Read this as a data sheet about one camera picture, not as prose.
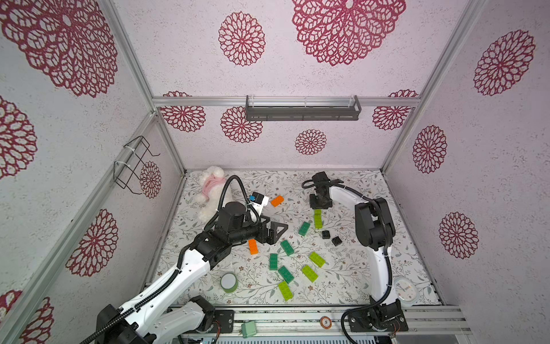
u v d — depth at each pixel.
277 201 1.06
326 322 0.74
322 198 0.89
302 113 0.88
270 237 0.62
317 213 1.03
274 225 0.61
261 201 0.64
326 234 0.95
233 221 0.53
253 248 0.90
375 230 0.60
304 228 0.97
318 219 1.00
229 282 0.78
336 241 0.92
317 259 0.87
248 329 0.71
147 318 0.40
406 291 0.78
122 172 0.72
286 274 0.83
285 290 0.80
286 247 0.91
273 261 0.87
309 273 0.83
